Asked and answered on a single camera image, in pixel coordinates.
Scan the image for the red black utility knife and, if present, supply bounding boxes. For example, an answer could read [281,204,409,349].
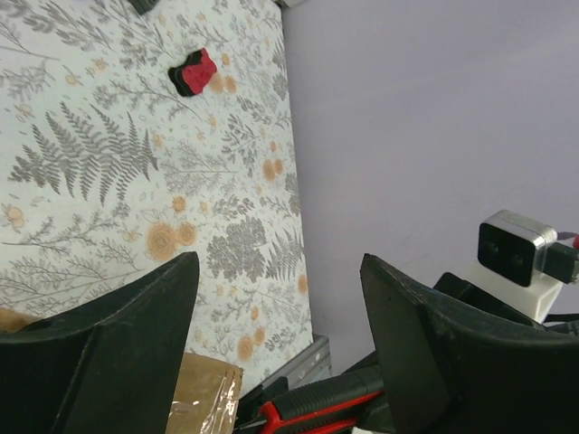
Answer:
[233,373,384,433]

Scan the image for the dark grey studded plate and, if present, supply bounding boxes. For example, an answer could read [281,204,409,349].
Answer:
[128,0,159,15]

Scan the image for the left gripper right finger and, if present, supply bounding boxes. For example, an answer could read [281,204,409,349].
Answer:
[359,252,579,434]

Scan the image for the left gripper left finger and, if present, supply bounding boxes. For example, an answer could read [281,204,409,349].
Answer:
[1,251,200,434]

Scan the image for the brown taped cardboard box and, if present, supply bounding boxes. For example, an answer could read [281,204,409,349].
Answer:
[1,309,242,433]

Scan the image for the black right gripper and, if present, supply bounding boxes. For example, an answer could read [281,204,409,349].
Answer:
[348,271,579,434]

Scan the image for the red black knife cap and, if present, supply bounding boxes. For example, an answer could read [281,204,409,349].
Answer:
[167,48,217,98]

